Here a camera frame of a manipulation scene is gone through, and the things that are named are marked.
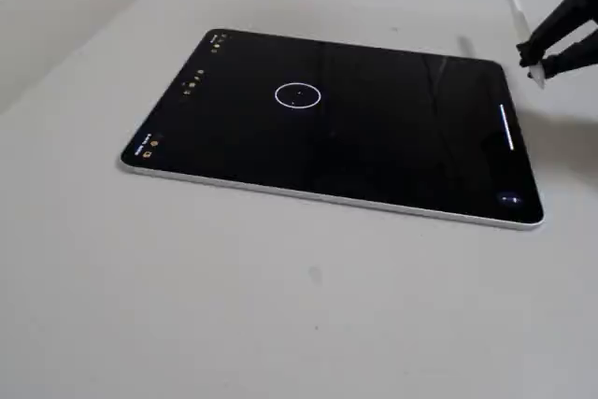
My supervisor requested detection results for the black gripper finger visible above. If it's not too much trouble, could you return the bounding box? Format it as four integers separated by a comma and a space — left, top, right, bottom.
515, 0, 598, 69
540, 27, 598, 80

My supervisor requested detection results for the black screen tablet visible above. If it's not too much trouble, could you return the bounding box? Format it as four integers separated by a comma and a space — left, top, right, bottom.
120, 28, 546, 233

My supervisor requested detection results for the white stylus pen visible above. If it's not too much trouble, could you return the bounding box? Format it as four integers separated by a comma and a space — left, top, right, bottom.
505, 0, 548, 91

